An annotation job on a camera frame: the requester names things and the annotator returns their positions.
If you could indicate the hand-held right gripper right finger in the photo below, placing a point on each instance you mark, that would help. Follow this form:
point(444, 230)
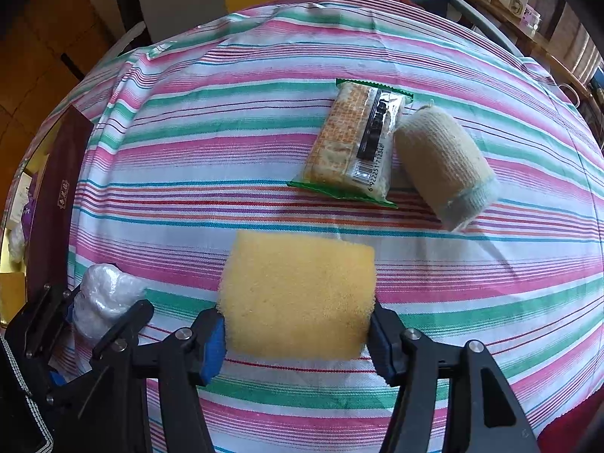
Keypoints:
point(383, 347)

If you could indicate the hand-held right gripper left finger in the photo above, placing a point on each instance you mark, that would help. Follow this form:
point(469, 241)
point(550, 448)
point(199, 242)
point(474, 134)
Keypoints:
point(214, 344)

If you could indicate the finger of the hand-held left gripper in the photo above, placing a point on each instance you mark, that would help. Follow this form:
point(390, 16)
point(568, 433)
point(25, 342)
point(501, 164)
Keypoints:
point(118, 335)
point(45, 311)

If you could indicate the white plastic wad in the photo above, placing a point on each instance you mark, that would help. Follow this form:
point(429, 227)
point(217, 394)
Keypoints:
point(16, 245)
point(108, 292)

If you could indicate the yellow sponge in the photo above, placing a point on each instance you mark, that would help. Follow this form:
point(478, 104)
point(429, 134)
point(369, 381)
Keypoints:
point(297, 292)

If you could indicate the gold and maroon box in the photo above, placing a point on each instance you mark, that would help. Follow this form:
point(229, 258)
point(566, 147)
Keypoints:
point(56, 198)

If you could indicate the beige bandage roll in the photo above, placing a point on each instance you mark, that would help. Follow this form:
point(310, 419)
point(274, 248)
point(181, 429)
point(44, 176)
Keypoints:
point(443, 170)

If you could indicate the cream carton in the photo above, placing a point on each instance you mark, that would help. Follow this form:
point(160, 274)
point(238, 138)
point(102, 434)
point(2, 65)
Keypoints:
point(19, 198)

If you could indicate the striped cloth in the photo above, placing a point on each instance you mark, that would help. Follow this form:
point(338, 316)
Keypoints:
point(236, 151)

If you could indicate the green cracker packet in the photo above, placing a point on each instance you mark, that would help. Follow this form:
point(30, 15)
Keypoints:
point(349, 146)

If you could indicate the wooden cabinet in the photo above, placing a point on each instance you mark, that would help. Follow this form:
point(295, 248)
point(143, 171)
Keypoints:
point(47, 33)

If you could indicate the grey yellow blue chair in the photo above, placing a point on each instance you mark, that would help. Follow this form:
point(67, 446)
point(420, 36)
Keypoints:
point(179, 0)

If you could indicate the wooden desk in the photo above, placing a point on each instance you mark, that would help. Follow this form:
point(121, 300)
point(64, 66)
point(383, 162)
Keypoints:
point(557, 52)

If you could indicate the floral curtain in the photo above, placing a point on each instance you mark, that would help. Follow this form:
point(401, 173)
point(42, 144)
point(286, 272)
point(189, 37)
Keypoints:
point(575, 42)

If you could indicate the small pink white package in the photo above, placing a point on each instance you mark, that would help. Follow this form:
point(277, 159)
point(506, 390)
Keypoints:
point(532, 19)

